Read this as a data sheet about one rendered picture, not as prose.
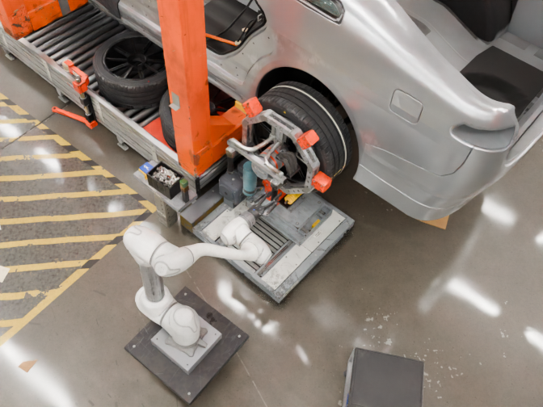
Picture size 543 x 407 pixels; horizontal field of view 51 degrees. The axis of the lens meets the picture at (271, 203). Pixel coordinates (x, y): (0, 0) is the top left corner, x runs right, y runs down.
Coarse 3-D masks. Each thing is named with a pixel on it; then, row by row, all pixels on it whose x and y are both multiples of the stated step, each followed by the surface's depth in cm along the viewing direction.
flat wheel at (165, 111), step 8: (208, 88) 420; (216, 88) 419; (168, 96) 404; (216, 96) 411; (224, 96) 422; (160, 104) 400; (168, 104) 400; (216, 104) 405; (224, 104) 429; (232, 104) 421; (160, 112) 395; (168, 112) 395; (216, 112) 400; (168, 120) 390; (168, 128) 389; (168, 136) 397; (168, 144) 405
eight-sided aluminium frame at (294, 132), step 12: (252, 120) 326; (264, 120) 315; (276, 120) 311; (252, 132) 342; (288, 132) 307; (300, 132) 308; (252, 144) 349; (312, 156) 313; (312, 168) 313; (288, 192) 346; (300, 192) 337
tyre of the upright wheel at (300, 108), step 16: (272, 96) 319; (288, 96) 315; (304, 96) 316; (320, 96) 316; (288, 112) 310; (304, 112) 308; (320, 112) 311; (336, 112) 316; (304, 128) 310; (320, 128) 310; (336, 128) 315; (256, 144) 354; (320, 144) 309; (336, 144) 316; (320, 160) 318; (336, 160) 320
